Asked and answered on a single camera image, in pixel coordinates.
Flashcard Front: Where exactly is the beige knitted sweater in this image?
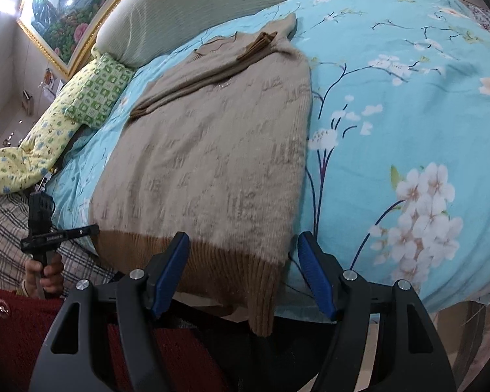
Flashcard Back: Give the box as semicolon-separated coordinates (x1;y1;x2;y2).
89;14;311;336

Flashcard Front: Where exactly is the person's left hand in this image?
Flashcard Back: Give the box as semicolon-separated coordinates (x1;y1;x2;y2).
24;253;64;298

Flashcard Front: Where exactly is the plaid blanket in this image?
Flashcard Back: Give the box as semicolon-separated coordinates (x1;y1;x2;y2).
0;188;119;293

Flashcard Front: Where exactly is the yellow floral quilt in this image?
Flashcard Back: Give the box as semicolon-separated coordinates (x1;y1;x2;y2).
0;83;80;195

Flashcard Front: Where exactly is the red knitted sleeve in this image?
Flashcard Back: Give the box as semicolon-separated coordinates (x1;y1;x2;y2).
0;286;230;392

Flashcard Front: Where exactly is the green white patterned pillow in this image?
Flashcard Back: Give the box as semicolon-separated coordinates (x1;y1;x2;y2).
64;53;135;129

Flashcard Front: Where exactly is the light blue floral bedsheet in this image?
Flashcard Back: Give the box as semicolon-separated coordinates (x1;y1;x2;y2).
48;0;490;312

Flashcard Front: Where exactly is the gold framed landscape painting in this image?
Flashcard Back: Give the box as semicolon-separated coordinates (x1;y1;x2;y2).
16;0;121;79

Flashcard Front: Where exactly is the purple floral cloth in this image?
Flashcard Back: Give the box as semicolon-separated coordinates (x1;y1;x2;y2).
463;1;490;33

